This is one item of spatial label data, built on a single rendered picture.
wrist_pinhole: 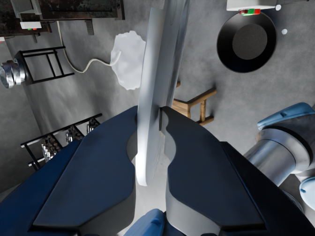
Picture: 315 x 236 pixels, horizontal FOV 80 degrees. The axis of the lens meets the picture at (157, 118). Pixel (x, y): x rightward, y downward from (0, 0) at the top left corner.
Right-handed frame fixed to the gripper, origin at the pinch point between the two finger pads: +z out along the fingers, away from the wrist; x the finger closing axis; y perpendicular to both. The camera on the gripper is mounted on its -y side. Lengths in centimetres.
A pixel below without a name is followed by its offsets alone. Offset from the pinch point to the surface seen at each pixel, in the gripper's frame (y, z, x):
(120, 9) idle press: -2, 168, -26
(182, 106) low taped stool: 43, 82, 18
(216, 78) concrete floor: 34, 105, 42
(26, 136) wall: 357, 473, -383
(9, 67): 63, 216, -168
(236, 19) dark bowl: 0, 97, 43
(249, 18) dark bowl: -1, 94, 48
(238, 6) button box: -6.0, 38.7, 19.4
